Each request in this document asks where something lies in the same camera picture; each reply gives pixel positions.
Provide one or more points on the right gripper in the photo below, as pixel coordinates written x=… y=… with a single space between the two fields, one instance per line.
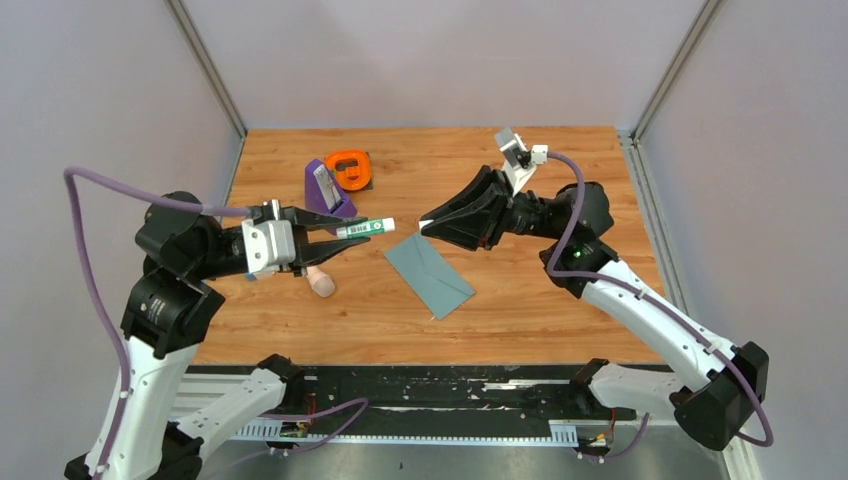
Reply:
x=476 y=227

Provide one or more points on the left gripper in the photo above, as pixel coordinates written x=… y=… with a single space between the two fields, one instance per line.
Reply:
x=303 y=220

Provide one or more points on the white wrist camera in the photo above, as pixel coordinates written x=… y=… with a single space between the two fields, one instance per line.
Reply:
x=268 y=249
x=521 y=161

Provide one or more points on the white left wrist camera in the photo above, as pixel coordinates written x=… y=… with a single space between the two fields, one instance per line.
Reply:
x=268 y=249

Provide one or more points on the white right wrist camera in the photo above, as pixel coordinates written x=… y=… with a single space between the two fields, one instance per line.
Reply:
x=521 y=161

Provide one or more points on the purple stand with device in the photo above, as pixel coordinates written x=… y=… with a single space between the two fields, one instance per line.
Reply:
x=323 y=194

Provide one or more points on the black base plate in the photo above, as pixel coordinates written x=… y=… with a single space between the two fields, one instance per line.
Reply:
x=488 y=401

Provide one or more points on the aluminium frame rail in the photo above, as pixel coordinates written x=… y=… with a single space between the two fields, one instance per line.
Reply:
x=293 y=431

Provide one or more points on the pink toy microphone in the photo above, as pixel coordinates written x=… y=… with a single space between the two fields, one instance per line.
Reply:
x=320 y=282

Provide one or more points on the grey-green envelope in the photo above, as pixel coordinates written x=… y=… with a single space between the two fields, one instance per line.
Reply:
x=436 y=283

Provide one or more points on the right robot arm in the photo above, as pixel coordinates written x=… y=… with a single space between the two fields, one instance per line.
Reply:
x=711 y=386

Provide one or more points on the white green glue stick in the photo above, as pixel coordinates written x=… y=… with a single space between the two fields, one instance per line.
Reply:
x=367 y=228

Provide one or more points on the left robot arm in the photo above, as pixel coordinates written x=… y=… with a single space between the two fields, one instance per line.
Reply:
x=166 y=318

